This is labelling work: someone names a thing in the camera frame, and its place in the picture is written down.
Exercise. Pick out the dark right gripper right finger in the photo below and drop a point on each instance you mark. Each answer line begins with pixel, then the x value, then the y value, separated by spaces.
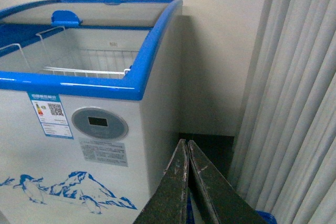
pixel 215 198

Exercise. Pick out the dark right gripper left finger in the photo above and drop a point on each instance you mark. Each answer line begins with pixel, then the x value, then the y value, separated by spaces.
pixel 169 202

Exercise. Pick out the blue plastic basket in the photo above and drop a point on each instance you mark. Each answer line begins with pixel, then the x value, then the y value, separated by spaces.
pixel 267 217

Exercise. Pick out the instruction text sticker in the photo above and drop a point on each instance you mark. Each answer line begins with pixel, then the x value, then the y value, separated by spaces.
pixel 106 152

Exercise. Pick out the white vertical blind curtain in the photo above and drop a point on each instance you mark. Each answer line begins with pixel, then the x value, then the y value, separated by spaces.
pixel 284 153

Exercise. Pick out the oval temperature control panel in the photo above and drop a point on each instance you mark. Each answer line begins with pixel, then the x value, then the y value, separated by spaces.
pixel 99 123

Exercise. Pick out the white blue chest freezer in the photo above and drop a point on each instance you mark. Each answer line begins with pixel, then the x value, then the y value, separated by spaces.
pixel 46 179

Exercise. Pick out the energy efficiency label sticker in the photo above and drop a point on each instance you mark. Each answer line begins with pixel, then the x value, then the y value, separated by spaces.
pixel 51 115

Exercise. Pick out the sliding glass freezer lid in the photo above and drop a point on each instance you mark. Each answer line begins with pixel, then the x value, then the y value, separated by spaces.
pixel 79 13

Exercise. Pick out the white wire freezer basket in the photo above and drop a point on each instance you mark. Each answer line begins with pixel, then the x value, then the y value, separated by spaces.
pixel 97 53

